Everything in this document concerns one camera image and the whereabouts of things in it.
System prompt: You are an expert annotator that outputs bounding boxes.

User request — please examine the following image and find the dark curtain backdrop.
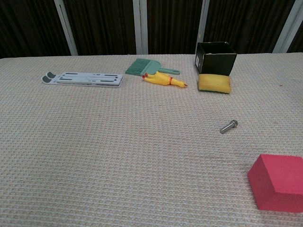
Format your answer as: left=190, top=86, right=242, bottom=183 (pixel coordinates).
left=0, top=0, right=303, bottom=59

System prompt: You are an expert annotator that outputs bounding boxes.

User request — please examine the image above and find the yellow rubber chicken toy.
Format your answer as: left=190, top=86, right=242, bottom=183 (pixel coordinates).
left=142, top=72, right=188, bottom=89

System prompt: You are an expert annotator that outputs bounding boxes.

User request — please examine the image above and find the black open cardboard box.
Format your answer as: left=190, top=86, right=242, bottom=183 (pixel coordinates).
left=195, top=42, right=238, bottom=76

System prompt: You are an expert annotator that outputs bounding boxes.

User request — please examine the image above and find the green plastic brush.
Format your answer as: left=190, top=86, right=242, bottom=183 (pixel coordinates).
left=125, top=58, right=181, bottom=77

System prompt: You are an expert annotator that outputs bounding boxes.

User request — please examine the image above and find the white frame post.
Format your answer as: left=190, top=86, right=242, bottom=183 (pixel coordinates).
left=132, top=0, right=149, bottom=55
left=53, top=0, right=79, bottom=56
left=196, top=0, right=211, bottom=44
left=272, top=0, right=303, bottom=54

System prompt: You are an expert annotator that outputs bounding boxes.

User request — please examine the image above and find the beige woven tablecloth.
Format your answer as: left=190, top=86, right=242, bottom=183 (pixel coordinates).
left=0, top=53, right=303, bottom=227

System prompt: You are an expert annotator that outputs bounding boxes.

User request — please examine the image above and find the red foam block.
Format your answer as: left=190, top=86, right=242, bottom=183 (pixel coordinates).
left=247, top=154, right=303, bottom=213

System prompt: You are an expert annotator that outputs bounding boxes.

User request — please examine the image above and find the white folding laptop stand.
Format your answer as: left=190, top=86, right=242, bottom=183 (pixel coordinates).
left=41, top=71, right=125, bottom=88

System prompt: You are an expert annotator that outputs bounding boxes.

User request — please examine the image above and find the yellow sponge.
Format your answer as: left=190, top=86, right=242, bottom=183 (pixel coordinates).
left=197, top=73, right=232, bottom=95

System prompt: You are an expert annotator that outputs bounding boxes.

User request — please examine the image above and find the silver metal bolt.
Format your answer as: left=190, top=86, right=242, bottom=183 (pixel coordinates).
left=220, top=119, right=239, bottom=135

